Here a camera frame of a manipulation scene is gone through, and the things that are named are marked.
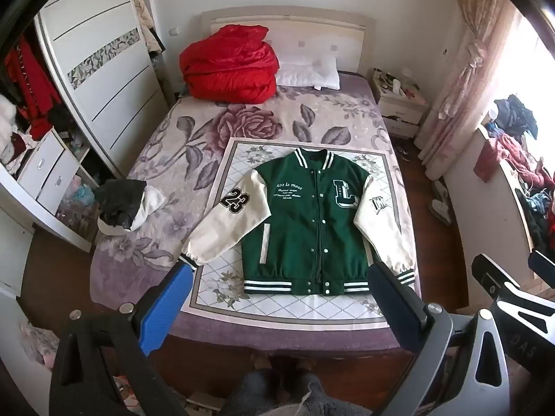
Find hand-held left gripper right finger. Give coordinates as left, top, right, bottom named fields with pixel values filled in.
left=368, top=261, right=511, bottom=416

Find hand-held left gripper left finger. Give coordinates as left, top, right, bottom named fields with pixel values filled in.
left=50, top=263, right=194, bottom=416

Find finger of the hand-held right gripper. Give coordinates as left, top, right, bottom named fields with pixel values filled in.
left=528, top=249, right=555, bottom=280
left=472, top=253, right=555, bottom=341

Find black clothes pile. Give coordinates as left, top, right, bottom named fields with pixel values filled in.
left=494, top=94, right=538, bottom=139

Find white fluffy clothes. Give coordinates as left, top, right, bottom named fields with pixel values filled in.
left=0, top=95, right=19, bottom=174

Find red clothes in wardrobe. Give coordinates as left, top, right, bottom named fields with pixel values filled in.
left=4, top=37, right=61, bottom=137

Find white floral quilted mat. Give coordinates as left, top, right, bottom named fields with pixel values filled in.
left=176, top=137, right=412, bottom=330

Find white cloth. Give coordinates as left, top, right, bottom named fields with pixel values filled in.
left=97, top=186, right=166, bottom=237

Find black cloth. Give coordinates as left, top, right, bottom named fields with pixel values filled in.
left=94, top=179, right=147, bottom=228

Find maroon sweater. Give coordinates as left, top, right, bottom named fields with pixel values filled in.
left=475, top=132, right=555, bottom=191

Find person's grey trouser legs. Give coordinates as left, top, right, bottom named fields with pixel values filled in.
left=217, top=355, right=374, bottom=416

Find white drawer unit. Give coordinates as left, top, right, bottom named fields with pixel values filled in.
left=17, top=128, right=102, bottom=252

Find white bedside table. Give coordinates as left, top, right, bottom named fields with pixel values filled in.
left=370, top=68, right=430, bottom=139

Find window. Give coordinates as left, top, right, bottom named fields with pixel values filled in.
left=512, top=4, right=555, bottom=161

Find pink patterned curtain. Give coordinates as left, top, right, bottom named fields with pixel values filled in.
left=418, top=0, right=521, bottom=178

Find clutter of small toiletries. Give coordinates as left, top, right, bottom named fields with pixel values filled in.
left=373, top=68, right=423, bottom=98

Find white sliding-door wardrobe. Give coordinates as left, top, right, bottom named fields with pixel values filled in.
left=0, top=0, right=174, bottom=295

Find red quilt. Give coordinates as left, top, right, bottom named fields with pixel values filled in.
left=179, top=25, right=280, bottom=105

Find white pillow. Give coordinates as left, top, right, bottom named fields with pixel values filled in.
left=275, top=55, right=341, bottom=89

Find beige bed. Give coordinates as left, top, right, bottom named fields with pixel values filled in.
left=89, top=5, right=423, bottom=358

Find cream plush coat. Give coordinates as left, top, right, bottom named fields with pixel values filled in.
left=132, top=0, right=163, bottom=53

